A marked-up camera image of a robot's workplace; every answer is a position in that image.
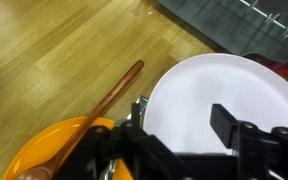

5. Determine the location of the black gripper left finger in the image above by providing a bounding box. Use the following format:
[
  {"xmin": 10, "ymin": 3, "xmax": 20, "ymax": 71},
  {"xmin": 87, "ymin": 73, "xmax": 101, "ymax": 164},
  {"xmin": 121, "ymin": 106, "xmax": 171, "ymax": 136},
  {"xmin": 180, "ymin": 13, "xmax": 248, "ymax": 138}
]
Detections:
[{"xmin": 52, "ymin": 101, "xmax": 193, "ymax": 180}]

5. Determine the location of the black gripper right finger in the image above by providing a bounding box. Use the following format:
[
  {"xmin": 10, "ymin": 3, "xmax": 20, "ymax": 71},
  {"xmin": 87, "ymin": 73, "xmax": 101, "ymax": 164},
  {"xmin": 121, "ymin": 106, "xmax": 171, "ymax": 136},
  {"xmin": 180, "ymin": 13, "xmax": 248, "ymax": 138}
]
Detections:
[{"xmin": 210, "ymin": 103, "xmax": 288, "ymax": 180}]

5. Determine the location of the brown wooden spoon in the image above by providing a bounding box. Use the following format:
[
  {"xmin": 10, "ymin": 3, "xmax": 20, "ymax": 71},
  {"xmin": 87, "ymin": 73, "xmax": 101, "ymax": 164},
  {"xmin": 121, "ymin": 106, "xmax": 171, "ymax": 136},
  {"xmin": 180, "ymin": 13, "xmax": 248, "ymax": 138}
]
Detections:
[{"xmin": 15, "ymin": 59, "xmax": 146, "ymax": 180}]

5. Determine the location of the silver ladle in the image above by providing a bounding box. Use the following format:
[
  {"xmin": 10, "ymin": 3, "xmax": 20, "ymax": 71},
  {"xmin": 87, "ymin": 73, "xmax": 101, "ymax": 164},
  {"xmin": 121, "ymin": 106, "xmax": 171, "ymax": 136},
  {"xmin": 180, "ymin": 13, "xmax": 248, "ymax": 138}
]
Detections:
[{"xmin": 98, "ymin": 95, "xmax": 150, "ymax": 180}]

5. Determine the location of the orange plate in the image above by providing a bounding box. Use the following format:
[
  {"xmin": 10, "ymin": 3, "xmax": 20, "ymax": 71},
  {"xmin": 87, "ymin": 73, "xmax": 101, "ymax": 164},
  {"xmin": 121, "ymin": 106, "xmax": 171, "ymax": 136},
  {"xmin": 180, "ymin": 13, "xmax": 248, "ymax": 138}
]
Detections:
[{"xmin": 2, "ymin": 116, "xmax": 135, "ymax": 180}]

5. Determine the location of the pink plate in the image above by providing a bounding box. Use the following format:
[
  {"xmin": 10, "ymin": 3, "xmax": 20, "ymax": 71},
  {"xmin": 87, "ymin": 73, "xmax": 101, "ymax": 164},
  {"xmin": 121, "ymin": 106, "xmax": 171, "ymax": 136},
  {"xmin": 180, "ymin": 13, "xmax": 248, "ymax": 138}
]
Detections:
[{"xmin": 142, "ymin": 53, "xmax": 288, "ymax": 158}]

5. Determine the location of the red clamp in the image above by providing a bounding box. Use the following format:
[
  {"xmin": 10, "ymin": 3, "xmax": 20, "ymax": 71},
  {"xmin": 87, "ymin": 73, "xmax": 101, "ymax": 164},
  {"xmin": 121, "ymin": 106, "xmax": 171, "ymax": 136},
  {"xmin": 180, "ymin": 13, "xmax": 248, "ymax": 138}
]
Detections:
[{"xmin": 263, "ymin": 55, "xmax": 288, "ymax": 80}]

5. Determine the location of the metal dish rack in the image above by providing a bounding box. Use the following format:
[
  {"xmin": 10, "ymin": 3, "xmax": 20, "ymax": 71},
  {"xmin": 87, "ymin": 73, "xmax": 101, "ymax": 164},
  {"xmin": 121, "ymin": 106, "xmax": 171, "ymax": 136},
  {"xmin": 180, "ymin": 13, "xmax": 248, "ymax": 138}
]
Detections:
[{"xmin": 156, "ymin": 0, "xmax": 288, "ymax": 64}]

